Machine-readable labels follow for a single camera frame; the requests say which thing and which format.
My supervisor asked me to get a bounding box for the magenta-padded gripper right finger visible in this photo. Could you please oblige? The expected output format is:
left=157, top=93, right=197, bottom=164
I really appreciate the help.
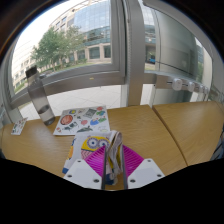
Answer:
left=120, top=143, right=166, bottom=190

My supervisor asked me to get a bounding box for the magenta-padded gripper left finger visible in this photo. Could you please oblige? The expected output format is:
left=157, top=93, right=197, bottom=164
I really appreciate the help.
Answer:
left=63, top=146, right=108, bottom=191

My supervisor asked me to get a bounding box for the large sticker sheet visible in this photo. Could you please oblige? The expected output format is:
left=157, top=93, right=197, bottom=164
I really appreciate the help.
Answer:
left=52, top=105, right=111, bottom=136

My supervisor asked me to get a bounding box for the small sticker sheet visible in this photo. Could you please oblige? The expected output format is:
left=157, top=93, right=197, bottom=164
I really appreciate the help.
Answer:
left=10, top=117, right=29, bottom=136

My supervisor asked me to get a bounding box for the clear bottle with black cap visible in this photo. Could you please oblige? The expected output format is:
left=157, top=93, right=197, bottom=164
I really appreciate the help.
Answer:
left=25, top=65, right=57, bottom=126

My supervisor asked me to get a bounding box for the green tree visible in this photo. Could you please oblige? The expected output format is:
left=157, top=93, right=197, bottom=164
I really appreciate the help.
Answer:
left=30, top=25, right=84, bottom=73

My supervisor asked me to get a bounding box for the glass-fronted building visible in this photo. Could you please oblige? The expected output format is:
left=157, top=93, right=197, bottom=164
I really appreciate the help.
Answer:
left=13, top=0, right=158, bottom=91

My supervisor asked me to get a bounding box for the white rail with round knobs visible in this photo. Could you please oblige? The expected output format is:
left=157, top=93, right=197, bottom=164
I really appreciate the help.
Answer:
left=155, top=74, right=211, bottom=98

